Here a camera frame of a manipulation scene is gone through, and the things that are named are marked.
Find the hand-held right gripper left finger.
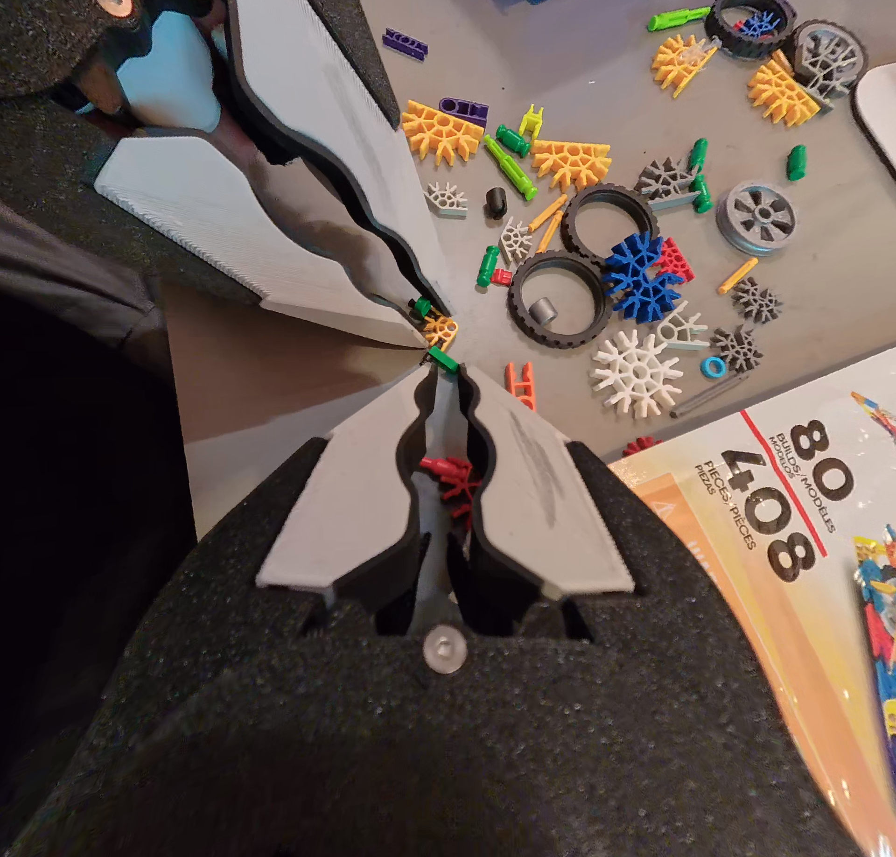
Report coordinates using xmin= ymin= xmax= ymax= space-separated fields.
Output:
xmin=255 ymin=363 xmax=438 ymax=599

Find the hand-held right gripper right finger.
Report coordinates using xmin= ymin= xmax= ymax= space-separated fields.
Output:
xmin=456 ymin=363 xmax=636 ymax=600

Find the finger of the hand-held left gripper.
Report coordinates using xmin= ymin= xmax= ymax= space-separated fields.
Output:
xmin=224 ymin=0 xmax=452 ymax=317
xmin=93 ymin=127 xmax=431 ymax=349

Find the red small connector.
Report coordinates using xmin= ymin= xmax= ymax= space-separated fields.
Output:
xmin=437 ymin=458 xmax=484 ymax=520

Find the small purple clip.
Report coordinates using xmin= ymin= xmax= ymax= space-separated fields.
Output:
xmin=382 ymin=28 xmax=428 ymax=62

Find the pale grey small connector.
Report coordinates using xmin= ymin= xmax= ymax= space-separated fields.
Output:
xmin=498 ymin=218 xmax=536 ymax=266
xmin=423 ymin=181 xmax=469 ymax=219

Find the white snowflake connector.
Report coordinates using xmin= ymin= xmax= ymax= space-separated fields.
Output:
xmin=589 ymin=330 xmax=685 ymax=420

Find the lime green rod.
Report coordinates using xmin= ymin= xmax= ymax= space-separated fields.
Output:
xmin=646 ymin=5 xmax=713 ymax=33
xmin=483 ymin=134 xmax=540 ymax=202

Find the dark grey long rod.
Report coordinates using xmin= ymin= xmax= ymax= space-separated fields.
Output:
xmin=670 ymin=372 xmax=750 ymax=420

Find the black toy tire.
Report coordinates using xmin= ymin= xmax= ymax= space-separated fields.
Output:
xmin=703 ymin=0 xmax=798 ymax=61
xmin=507 ymin=250 xmax=617 ymax=351
xmin=561 ymin=183 xmax=660 ymax=264

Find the white fan connector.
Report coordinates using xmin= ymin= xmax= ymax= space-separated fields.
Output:
xmin=654 ymin=302 xmax=711 ymax=351

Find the blue snowflake connector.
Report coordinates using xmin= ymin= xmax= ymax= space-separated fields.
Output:
xmin=603 ymin=232 xmax=665 ymax=278
xmin=608 ymin=269 xmax=686 ymax=324

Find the dark grey snowflake connector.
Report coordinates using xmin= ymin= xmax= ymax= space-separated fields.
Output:
xmin=709 ymin=325 xmax=764 ymax=373
xmin=731 ymin=277 xmax=783 ymax=324

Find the red fan connector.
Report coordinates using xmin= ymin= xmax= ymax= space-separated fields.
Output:
xmin=658 ymin=237 xmax=696 ymax=284

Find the grey fan connector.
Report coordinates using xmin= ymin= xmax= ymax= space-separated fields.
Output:
xmin=634 ymin=158 xmax=699 ymax=203

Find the grey wheel hub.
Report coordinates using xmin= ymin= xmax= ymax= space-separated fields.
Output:
xmin=715 ymin=181 xmax=799 ymax=257

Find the grey spoked wheel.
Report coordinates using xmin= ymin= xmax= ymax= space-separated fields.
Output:
xmin=783 ymin=20 xmax=870 ymax=99

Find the white document stand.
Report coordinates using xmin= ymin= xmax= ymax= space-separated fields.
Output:
xmin=850 ymin=62 xmax=896 ymax=179

